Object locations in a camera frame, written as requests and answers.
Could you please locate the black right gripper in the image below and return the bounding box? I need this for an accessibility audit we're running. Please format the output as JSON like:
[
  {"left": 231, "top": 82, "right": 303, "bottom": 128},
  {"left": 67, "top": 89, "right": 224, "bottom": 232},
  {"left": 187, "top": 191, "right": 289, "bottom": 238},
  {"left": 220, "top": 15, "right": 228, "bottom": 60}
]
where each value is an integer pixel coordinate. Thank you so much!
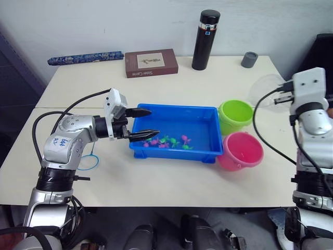
[{"left": 274, "top": 95, "right": 296, "bottom": 105}]

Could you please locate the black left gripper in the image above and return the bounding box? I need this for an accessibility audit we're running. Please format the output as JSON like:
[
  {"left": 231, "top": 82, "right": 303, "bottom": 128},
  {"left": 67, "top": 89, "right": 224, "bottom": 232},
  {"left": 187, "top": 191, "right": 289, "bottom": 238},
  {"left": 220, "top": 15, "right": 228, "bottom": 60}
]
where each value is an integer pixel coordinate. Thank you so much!
[{"left": 112, "top": 107, "right": 160, "bottom": 143}]

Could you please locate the clear plastic cup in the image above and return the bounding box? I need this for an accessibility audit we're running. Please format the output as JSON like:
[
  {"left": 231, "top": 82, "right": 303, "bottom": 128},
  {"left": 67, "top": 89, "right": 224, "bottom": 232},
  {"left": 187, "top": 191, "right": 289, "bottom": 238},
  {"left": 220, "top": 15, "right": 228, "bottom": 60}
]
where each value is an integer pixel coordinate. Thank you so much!
[{"left": 249, "top": 73, "right": 286, "bottom": 108}]

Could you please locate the blue plastic tub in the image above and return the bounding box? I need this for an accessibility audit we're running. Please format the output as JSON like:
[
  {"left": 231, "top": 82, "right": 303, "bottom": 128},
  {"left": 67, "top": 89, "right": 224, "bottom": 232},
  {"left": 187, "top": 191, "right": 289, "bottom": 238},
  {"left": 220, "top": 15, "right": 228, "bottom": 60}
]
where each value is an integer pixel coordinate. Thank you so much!
[{"left": 129, "top": 103, "right": 224, "bottom": 164}]

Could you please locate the green toy bucket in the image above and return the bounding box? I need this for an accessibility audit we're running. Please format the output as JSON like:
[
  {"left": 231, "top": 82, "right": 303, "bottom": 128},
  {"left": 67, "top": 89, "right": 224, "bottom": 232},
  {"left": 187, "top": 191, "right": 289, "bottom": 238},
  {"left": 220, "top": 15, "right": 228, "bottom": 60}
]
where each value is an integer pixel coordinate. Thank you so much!
[{"left": 217, "top": 99, "right": 255, "bottom": 136}]

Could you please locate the pink toy bucket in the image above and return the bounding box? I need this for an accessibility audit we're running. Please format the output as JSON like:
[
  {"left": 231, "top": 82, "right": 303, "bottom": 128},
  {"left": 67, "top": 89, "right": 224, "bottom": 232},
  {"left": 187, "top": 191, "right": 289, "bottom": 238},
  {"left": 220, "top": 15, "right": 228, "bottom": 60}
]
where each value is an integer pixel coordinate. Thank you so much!
[{"left": 217, "top": 131, "right": 265, "bottom": 172}]

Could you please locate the grey cylindrical cap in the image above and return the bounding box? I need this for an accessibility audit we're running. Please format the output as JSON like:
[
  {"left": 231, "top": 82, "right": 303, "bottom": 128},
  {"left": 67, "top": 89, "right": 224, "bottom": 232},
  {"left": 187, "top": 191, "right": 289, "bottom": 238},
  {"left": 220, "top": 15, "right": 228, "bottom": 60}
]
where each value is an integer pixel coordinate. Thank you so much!
[{"left": 240, "top": 51, "right": 258, "bottom": 69}]

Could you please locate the black monitor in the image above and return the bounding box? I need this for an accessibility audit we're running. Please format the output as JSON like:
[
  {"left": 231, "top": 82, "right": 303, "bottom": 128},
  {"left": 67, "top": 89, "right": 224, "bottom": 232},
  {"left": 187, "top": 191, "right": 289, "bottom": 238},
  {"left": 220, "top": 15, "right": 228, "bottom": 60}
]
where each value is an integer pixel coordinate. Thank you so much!
[{"left": 299, "top": 33, "right": 333, "bottom": 82}]

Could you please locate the brown rectangular box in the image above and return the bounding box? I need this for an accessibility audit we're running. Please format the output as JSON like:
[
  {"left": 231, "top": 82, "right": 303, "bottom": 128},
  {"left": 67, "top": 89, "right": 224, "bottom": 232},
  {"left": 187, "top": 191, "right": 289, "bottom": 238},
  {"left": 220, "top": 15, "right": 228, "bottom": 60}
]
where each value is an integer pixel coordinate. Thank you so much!
[{"left": 124, "top": 48, "right": 180, "bottom": 79}]

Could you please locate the blue patterned long case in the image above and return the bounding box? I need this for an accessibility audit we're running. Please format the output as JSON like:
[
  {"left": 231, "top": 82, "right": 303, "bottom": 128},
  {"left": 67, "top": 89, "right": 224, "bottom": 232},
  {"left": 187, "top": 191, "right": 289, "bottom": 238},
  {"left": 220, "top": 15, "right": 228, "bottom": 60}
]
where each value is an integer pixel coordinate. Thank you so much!
[{"left": 47, "top": 51, "right": 124, "bottom": 66}]

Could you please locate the black thermos bottle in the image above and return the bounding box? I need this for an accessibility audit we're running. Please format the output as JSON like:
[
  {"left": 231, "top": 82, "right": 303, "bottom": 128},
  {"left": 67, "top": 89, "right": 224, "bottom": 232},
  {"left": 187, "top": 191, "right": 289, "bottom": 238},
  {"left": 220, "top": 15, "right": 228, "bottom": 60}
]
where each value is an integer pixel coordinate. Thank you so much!
[{"left": 191, "top": 9, "right": 222, "bottom": 71}]

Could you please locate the dark rounded shape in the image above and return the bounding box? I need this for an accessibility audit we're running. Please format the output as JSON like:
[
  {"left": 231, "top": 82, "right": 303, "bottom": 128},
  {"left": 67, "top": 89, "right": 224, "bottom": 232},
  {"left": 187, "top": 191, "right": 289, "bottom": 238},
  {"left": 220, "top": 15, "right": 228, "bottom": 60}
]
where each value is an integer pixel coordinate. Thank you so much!
[
  {"left": 123, "top": 223, "right": 157, "bottom": 250},
  {"left": 181, "top": 215, "right": 222, "bottom": 250}
]

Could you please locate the dark grey cabinet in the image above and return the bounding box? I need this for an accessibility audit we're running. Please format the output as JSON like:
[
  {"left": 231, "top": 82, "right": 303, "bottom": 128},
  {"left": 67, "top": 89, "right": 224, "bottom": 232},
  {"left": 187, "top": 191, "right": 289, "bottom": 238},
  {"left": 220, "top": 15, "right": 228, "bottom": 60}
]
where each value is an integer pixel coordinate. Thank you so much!
[{"left": 0, "top": 24, "right": 49, "bottom": 146}]

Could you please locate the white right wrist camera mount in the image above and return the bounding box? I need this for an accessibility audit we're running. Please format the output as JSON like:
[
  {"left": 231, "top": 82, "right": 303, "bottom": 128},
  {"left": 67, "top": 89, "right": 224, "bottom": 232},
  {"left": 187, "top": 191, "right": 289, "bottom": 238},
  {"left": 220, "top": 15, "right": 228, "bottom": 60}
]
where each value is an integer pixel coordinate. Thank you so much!
[{"left": 288, "top": 67, "right": 329, "bottom": 113}]

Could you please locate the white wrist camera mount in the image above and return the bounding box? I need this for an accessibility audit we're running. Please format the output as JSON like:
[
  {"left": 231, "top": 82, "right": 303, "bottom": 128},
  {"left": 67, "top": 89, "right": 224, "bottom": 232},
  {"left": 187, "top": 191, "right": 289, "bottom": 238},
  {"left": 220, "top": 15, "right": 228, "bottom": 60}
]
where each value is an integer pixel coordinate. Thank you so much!
[
  {"left": 288, "top": 67, "right": 329, "bottom": 113},
  {"left": 103, "top": 87, "right": 129, "bottom": 142}
]

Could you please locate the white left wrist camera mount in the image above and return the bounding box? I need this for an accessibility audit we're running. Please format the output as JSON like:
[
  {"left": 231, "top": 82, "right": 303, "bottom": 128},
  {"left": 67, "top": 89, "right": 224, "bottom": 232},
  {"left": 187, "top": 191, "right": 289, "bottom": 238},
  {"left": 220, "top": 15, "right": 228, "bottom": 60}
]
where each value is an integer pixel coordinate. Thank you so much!
[{"left": 103, "top": 87, "right": 129, "bottom": 142}]

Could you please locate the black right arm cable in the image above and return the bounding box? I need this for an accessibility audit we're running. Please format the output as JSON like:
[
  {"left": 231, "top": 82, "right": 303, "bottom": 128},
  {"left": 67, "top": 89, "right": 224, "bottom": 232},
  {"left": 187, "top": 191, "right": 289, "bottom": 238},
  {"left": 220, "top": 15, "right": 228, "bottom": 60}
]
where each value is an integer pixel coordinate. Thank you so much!
[{"left": 252, "top": 81, "right": 333, "bottom": 204}]

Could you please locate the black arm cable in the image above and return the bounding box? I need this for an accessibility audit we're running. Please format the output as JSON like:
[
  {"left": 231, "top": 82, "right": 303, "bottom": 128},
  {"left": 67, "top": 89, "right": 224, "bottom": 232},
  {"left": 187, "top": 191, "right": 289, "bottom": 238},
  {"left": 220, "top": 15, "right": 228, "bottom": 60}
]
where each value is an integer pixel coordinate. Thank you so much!
[
  {"left": 252, "top": 81, "right": 333, "bottom": 204},
  {"left": 32, "top": 88, "right": 112, "bottom": 162}
]

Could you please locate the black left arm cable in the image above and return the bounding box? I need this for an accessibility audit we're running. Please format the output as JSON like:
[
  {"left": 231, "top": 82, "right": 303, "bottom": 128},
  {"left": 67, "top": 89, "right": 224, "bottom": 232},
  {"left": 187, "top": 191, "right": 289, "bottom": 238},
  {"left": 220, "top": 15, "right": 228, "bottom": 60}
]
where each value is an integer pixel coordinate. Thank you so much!
[{"left": 32, "top": 88, "right": 112, "bottom": 162}]

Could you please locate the black robot torso cable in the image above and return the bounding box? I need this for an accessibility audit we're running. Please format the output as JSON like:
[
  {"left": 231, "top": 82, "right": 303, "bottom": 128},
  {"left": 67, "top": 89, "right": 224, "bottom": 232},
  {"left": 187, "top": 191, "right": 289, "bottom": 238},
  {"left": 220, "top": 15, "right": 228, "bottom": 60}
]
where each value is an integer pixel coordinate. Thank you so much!
[{"left": 58, "top": 195, "right": 87, "bottom": 248}]

